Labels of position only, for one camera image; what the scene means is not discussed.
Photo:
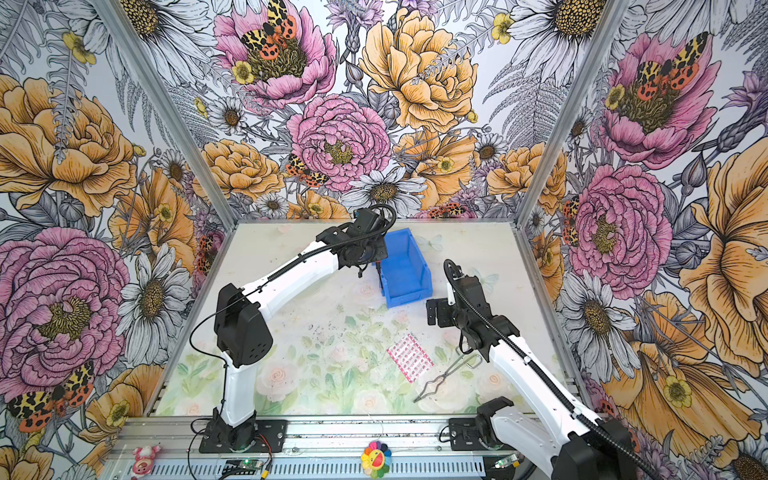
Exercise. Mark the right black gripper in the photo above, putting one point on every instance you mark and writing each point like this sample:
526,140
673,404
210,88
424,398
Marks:
442,306

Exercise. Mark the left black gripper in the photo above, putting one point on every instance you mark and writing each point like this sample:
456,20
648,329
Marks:
380,252

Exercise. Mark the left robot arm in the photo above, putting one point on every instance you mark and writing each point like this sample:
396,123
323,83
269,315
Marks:
242,331

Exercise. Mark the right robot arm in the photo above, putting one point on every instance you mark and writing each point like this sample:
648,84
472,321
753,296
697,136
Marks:
566,439

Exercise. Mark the blue plastic bin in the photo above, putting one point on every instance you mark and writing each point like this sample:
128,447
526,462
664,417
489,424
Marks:
404,274

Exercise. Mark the pink sticker sheet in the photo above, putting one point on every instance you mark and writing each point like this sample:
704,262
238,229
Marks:
410,358

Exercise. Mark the right small circuit board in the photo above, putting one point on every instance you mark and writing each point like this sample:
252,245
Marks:
509,461

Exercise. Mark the rainbow flower toy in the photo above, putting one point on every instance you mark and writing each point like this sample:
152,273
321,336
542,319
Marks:
376,460

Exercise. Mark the green circuit board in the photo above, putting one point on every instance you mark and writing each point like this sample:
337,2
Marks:
246,466

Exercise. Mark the pink bear figurine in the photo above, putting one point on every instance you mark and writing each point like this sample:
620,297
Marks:
144,461

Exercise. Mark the metal wire tongs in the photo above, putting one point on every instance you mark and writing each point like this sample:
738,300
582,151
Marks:
432,387

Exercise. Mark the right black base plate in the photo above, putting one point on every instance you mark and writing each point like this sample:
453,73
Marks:
471,434

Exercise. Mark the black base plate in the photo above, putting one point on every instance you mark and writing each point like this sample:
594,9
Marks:
471,434
253,436

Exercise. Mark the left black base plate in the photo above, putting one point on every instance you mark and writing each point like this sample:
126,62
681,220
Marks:
253,436

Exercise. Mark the white vented cable duct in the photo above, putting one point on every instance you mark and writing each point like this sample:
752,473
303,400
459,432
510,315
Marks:
451,467

